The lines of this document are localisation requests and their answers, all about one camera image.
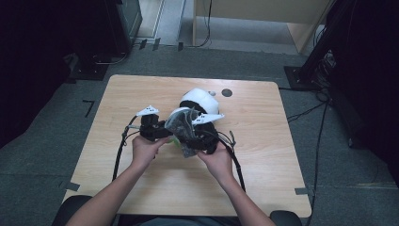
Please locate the panda plush toy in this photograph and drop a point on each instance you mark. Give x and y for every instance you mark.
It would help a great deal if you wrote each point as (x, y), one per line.
(204, 100)

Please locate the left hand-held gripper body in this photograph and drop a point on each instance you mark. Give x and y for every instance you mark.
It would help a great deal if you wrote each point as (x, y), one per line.
(150, 127)

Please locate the grey tape strip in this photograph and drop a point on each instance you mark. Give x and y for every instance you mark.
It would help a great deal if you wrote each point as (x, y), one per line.
(301, 190)
(70, 186)

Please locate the person's right hand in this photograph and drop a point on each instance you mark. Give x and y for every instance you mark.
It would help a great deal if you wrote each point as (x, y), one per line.
(219, 163)

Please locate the dark round table grommet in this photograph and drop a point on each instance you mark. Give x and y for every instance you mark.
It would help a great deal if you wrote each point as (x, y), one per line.
(226, 93)

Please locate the person's lap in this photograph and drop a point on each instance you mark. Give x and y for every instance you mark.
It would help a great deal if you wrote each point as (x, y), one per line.
(185, 221)

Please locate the dark curtain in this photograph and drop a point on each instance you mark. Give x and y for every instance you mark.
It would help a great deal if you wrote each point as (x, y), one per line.
(28, 62)
(373, 78)

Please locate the black metal stand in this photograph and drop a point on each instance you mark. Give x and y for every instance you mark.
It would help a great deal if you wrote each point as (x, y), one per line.
(313, 59)

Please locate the black floor base plate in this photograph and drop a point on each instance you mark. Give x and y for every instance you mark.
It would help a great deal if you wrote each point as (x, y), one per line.
(89, 72)

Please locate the beige wooden cabinet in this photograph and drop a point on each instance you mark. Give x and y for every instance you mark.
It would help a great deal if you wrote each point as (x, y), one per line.
(260, 9)

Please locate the black chair armrest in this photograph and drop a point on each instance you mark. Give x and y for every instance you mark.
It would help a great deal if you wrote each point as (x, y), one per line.
(70, 208)
(287, 218)

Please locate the grey knitted cloth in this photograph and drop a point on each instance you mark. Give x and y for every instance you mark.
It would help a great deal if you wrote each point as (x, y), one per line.
(182, 125)

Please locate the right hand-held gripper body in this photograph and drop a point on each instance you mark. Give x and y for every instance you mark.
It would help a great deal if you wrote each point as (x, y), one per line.
(204, 138)

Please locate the person's left hand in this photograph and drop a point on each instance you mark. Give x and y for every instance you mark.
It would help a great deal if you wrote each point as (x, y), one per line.
(146, 152)

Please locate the dark floor tape strip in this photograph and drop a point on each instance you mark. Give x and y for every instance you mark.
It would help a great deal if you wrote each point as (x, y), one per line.
(156, 44)
(142, 44)

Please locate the black monitor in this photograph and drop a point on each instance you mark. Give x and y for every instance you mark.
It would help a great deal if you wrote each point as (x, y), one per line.
(127, 22)

